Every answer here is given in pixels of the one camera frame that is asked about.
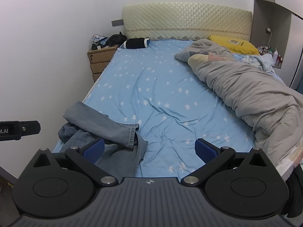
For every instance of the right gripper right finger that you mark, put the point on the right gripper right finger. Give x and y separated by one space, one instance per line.
215 160

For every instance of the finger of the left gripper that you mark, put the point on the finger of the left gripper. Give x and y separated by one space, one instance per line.
15 130

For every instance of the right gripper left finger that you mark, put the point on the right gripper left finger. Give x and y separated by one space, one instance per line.
84 160

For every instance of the blue denim jeans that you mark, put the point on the blue denim jeans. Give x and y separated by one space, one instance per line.
124 147

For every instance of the black clothes on nightstand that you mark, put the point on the black clothes on nightstand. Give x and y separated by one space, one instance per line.
116 39

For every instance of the grey quilt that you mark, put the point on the grey quilt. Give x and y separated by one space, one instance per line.
271 108

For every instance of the light blue star bedsheet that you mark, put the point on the light blue star bedsheet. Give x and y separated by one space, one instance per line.
172 107

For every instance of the wooden nightstand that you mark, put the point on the wooden nightstand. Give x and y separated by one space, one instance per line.
99 60

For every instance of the yellow pillow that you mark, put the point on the yellow pillow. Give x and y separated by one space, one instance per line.
246 48

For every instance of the bottles in shelf niche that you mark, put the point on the bottles in shelf niche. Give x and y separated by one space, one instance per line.
271 56

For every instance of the booklet on pillow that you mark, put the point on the booklet on pillow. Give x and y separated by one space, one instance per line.
235 41

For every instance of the blue white packet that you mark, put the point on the blue white packet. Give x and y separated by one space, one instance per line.
99 42

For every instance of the black rolled cloth bundle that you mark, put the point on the black rolled cloth bundle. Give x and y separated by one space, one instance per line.
136 43

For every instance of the cream quilted headboard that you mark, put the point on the cream quilted headboard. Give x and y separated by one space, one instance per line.
185 21

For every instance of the grey wall socket plate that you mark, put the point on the grey wall socket plate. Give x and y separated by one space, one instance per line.
118 22

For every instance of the white charger with cable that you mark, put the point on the white charger with cable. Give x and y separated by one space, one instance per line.
269 31

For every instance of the grey wall shelf unit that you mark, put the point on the grey wall shelf unit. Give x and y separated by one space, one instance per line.
284 17

